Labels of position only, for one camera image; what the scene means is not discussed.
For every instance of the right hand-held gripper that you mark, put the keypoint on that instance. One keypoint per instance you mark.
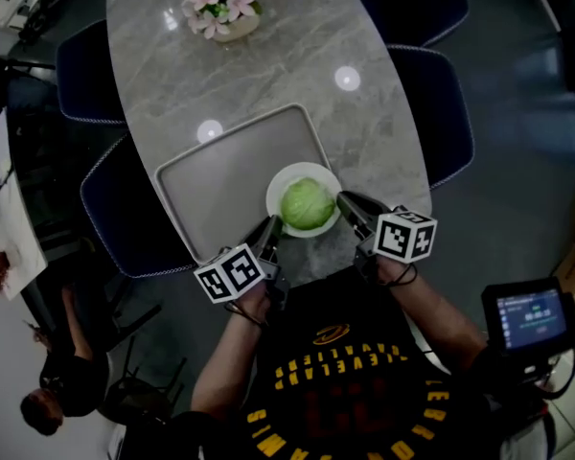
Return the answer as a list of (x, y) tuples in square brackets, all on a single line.
[(405, 235)]

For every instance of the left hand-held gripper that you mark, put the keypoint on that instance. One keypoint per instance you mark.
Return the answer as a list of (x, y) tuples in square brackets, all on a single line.
[(230, 273)]

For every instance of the green cabbage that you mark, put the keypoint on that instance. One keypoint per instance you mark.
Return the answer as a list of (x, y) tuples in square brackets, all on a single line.
[(306, 204)]

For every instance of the white round plate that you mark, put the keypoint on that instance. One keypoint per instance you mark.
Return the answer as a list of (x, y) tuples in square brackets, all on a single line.
[(297, 170)]

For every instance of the person's left forearm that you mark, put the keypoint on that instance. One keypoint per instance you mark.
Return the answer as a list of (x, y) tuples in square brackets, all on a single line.
[(225, 367)]

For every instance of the person's right forearm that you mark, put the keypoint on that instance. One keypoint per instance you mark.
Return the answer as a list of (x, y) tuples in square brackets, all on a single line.
[(436, 324)]

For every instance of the grey marble table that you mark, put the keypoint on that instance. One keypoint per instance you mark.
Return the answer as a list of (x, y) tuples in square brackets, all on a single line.
[(292, 75)]

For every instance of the grey rectangular tray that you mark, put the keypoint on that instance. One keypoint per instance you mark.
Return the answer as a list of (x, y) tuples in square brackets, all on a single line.
[(220, 190)]

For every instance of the grey chair with black legs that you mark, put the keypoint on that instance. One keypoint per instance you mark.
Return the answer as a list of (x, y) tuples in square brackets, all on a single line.
[(120, 314)]

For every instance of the black jersey with yellow letters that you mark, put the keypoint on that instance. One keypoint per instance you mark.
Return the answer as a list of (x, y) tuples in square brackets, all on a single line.
[(354, 400)]

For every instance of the black monitor screen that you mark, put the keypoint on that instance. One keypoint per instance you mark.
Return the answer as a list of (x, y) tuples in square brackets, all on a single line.
[(532, 319)]

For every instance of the black metal chair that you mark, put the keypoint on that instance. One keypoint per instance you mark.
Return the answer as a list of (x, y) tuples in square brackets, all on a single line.
[(134, 396)]

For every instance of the pink flowers in white pot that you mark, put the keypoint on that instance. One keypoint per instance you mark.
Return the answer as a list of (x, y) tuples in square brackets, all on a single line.
[(225, 3)]

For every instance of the white side table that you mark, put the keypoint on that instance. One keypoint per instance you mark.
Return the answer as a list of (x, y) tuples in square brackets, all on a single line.
[(14, 237)]

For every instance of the black pen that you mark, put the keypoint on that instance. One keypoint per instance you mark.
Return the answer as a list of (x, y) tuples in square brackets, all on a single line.
[(6, 177)]

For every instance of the white fabric bag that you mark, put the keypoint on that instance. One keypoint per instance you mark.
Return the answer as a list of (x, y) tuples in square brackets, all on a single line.
[(527, 439)]

